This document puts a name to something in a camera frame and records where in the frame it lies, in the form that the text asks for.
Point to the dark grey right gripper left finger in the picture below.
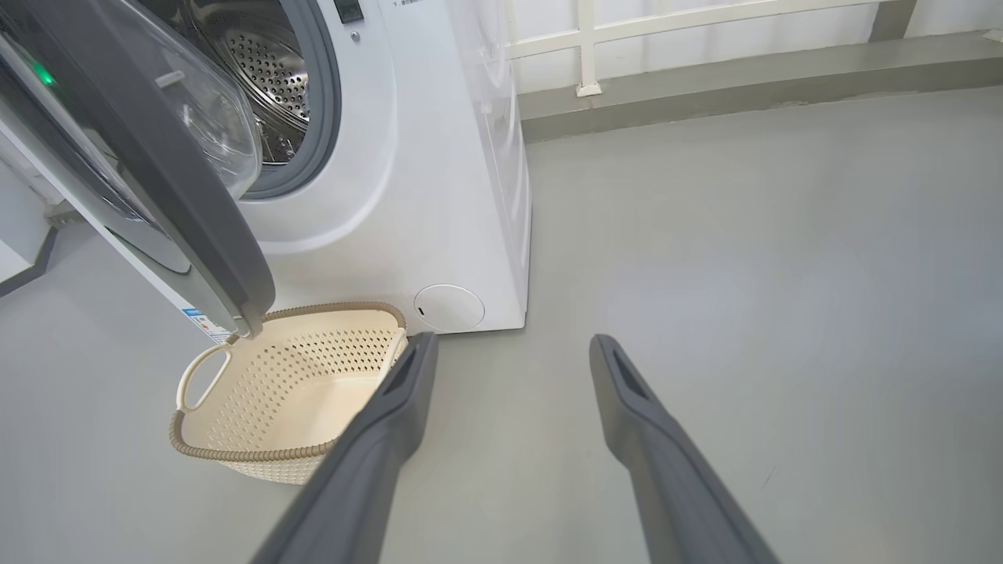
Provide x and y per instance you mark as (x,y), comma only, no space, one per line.
(353,470)

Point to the white metal railing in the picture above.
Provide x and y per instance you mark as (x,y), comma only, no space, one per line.
(586,47)

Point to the white front-load washing machine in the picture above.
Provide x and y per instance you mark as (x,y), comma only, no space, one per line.
(439,196)

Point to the cream perforated laundry basket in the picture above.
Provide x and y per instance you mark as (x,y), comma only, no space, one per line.
(313,392)

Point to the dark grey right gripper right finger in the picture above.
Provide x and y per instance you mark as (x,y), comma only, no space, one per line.
(674,486)

